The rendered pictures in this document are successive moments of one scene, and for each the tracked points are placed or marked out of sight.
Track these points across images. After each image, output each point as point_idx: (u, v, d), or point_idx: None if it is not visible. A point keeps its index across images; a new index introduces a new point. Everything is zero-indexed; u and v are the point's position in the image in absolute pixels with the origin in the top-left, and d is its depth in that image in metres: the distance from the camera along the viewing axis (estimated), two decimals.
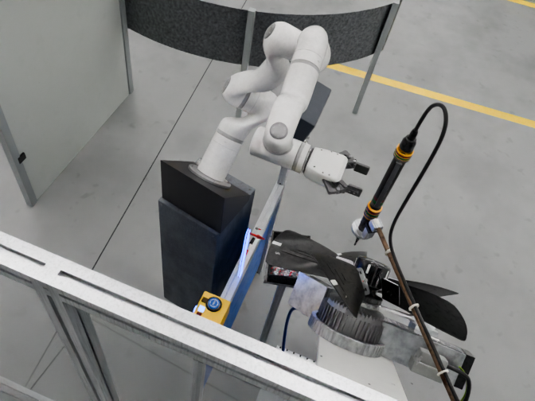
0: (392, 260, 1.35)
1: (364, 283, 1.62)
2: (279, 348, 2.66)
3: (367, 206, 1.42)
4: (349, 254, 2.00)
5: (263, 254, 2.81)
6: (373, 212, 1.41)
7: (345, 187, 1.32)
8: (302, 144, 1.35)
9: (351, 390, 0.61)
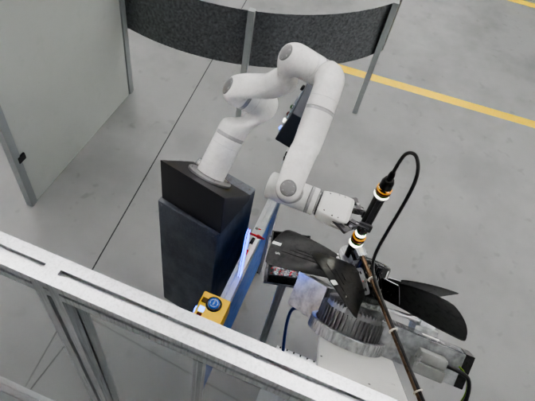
0: (375, 286, 1.48)
1: (364, 283, 1.62)
2: (279, 348, 2.66)
3: (352, 235, 1.55)
4: None
5: (263, 254, 2.81)
6: (357, 241, 1.53)
7: (358, 224, 1.45)
8: (312, 188, 1.47)
9: (351, 390, 0.61)
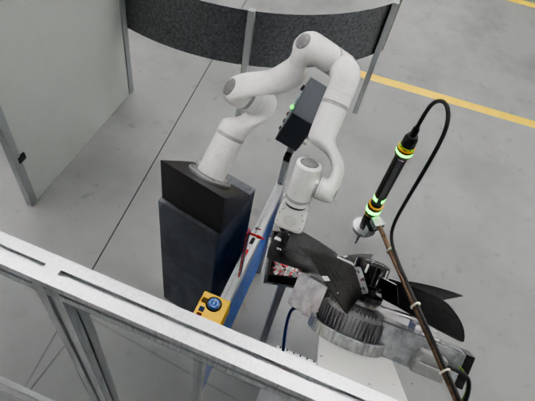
0: (394, 258, 1.34)
1: (361, 282, 1.63)
2: (279, 348, 2.66)
3: (368, 204, 1.41)
4: (354, 256, 2.00)
5: (263, 254, 2.81)
6: (374, 210, 1.40)
7: None
8: None
9: (351, 390, 0.61)
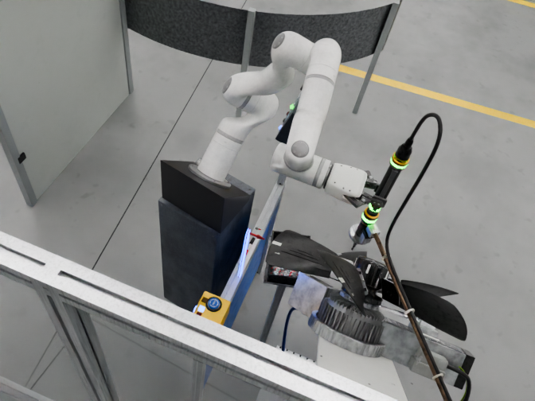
0: (389, 266, 1.38)
1: None
2: (279, 348, 2.66)
3: (364, 212, 1.45)
4: (432, 291, 1.83)
5: (263, 254, 2.81)
6: (370, 218, 1.43)
7: (371, 198, 1.35)
8: (322, 160, 1.37)
9: (351, 390, 0.61)
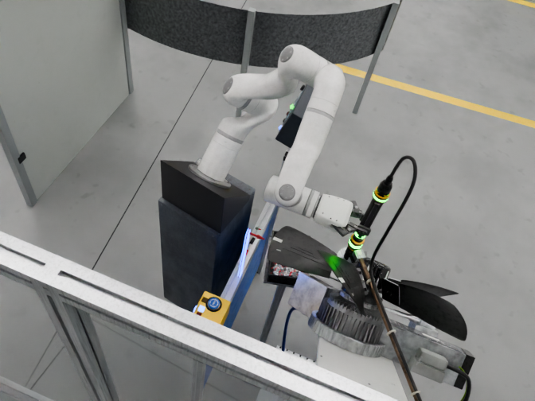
0: (372, 289, 1.49)
1: None
2: (279, 348, 2.66)
3: (350, 238, 1.56)
4: (432, 291, 1.83)
5: (263, 254, 2.81)
6: (356, 244, 1.55)
7: (357, 227, 1.46)
8: (311, 192, 1.49)
9: (351, 390, 0.61)
